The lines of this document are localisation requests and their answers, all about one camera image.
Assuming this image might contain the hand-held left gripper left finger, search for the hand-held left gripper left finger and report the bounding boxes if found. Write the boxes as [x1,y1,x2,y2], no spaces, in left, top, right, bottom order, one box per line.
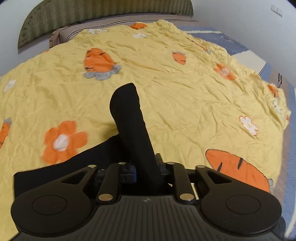
[60,162,137,205]

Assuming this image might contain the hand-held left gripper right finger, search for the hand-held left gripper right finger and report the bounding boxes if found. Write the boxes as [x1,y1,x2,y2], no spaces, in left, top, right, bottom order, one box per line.
[154,153,232,205]

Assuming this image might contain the black pants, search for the black pants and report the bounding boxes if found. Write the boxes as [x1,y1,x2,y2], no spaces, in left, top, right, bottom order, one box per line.
[13,82,172,202]

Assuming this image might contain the yellow carrot print blanket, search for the yellow carrot print blanket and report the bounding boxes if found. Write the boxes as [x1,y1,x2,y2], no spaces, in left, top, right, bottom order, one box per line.
[0,20,292,232]

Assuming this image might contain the striped blue brown bedsheet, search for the striped blue brown bedsheet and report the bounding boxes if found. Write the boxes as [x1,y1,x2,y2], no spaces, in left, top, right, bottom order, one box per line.
[48,14,296,241]

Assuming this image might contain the olive green padded headboard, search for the olive green padded headboard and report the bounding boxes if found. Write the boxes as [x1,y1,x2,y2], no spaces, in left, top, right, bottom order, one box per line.
[17,0,194,49]

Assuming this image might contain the white wall switch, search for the white wall switch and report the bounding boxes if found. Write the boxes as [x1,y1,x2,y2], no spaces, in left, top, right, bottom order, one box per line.
[271,5,284,17]

